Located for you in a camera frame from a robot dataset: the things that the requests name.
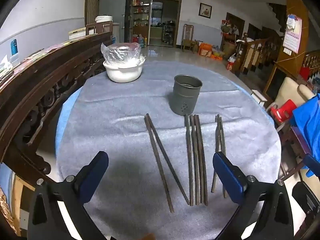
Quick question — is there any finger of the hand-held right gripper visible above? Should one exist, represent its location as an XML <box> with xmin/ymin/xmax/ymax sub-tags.
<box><xmin>291</xmin><ymin>153</ymin><xmax>320</xmax><ymax>230</ymax></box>

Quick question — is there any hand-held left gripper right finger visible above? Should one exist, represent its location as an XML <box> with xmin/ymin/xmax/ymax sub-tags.
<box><xmin>212</xmin><ymin>152</ymin><xmax>294</xmax><ymax>240</ymax></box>

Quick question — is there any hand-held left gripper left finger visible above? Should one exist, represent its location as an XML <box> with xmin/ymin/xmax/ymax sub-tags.
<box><xmin>27</xmin><ymin>151</ymin><xmax>110</xmax><ymax>240</ymax></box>

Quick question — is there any grey metal chopstick holder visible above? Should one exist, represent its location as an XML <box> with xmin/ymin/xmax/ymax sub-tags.
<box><xmin>170</xmin><ymin>74</ymin><xmax>203</xmax><ymax>116</ymax></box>

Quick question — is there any blue cloth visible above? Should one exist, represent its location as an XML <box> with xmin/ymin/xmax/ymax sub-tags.
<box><xmin>292</xmin><ymin>94</ymin><xmax>320</xmax><ymax>155</ymax></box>

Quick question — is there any left pair of chopsticks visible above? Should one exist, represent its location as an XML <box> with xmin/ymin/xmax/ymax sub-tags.
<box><xmin>146</xmin><ymin>113</ymin><xmax>190</xmax><ymax>204</ymax></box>

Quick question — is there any grey table cloth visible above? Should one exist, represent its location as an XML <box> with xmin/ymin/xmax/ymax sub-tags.
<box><xmin>58</xmin><ymin>55</ymin><xmax>282</xmax><ymax>240</ymax></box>

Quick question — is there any blue table cover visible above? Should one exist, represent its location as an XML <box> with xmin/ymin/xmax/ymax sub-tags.
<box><xmin>55</xmin><ymin>55</ymin><xmax>277</xmax><ymax>180</ymax></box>

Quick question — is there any red plastic stool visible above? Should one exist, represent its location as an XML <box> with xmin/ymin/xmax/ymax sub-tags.
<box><xmin>270</xmin><ymin>99</ymin><xmax>298</xmax><ymax>123</ymax></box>

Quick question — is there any white and red bag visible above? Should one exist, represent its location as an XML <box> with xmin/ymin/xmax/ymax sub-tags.
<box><xmin>226</xmin><ymin>54</ymin><xmax>237</xmax><ymax>70</ymax></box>

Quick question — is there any carved dark wooden bench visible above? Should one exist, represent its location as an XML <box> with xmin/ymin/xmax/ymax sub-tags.
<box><xmin>0</xmin><ymin>31</ymin><xmax>113</xmax><ymax>188</ymax></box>

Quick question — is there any clear plastic wrap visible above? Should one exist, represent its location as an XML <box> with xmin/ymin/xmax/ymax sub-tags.
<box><xmin>101</xmin><ymin>42</ymin><xmax>146</xmax><ymax>68</ymax></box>

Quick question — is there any wooden stair railing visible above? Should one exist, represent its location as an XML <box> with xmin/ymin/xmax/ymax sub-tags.
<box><xmin>235</xmin><ymin>33</ymin><xmax>283</xmax><ymax>75</ymax></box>

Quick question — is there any orange box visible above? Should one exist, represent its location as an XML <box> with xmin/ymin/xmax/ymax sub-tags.
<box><xmin>198</xmin><ymin>43</ymin><xmax>213</xmax><ymax>56</ymax></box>

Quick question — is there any dark wooden cabinet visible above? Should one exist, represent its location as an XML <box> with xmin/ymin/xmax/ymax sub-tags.
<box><xmin>221</xmin><ymin>12</ymin><xmax>245</xmax><ymax>58</ymax></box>

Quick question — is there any wooden chair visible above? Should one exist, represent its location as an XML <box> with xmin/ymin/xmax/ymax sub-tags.
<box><xmin>182</xmin><ymin>24</ymin><xmax>198</xmax><ymax>53</ymax></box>

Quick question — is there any white chest appliance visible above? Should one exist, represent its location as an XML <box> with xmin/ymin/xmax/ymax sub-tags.
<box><xmin>69</xmin><ymin>27</ymin><xmax>87</xmax><ymax>40</ymax></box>

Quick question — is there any wooden shelf cabinet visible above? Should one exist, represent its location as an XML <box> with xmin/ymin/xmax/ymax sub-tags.
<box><xmin>132</xmin><ymin>0</ymin><xmax>151</xmax><ymax>47</ymax></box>

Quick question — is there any grey refrigerator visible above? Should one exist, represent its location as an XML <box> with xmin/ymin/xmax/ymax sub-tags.
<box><xmin>99</xmin><ymin>0</ymin><xmax>132</xmax><ymax>44</ymax></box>

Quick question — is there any wall calendar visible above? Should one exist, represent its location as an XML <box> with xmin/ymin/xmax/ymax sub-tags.
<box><xmin>282</xmin><ymin>14</ymin><xmax>302</xmax><ymax>54</ymax></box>

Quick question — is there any framed wall picture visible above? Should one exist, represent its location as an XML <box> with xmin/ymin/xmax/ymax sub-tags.
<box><xmin>198</xmin><ymin>3</ymin><xmax>212</xmax><ymax>18</ymax></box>

